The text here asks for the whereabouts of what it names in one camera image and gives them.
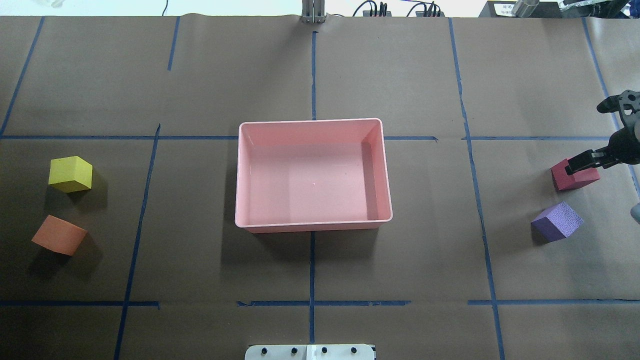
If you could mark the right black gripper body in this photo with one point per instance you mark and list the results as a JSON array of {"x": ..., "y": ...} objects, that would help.
[{"x": 625, "y": 146}]

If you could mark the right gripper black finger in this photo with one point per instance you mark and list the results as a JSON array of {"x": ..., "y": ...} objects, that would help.
[{"x": 589, "y": 159}]

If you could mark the red foam block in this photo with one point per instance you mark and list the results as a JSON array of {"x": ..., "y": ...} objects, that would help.
[{"x": 564, "y": 182}]

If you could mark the yellow foam block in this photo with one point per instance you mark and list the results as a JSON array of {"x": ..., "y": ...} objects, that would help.
[{"x": 70, "y": 174}]

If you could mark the pink plastic bin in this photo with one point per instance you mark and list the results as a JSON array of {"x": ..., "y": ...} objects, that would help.
[{"x": 312, "y": 175}]

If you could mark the purple foam block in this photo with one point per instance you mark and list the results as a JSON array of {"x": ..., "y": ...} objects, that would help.
[{"x": 557, "y": 222}]

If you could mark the orange foam block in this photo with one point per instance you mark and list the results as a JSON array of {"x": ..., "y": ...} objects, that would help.
[{"x": 59, "y": 236}]

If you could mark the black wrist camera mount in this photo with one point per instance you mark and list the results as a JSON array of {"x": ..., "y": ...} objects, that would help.
[{"x": 626, "y": 103}]

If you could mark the white pedestal post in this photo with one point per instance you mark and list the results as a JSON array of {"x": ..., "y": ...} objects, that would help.
[{"x": 348, "y": 351}]

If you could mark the aluminium frame post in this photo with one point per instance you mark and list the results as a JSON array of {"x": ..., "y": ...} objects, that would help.
[{"x": 313, "y": 11}]

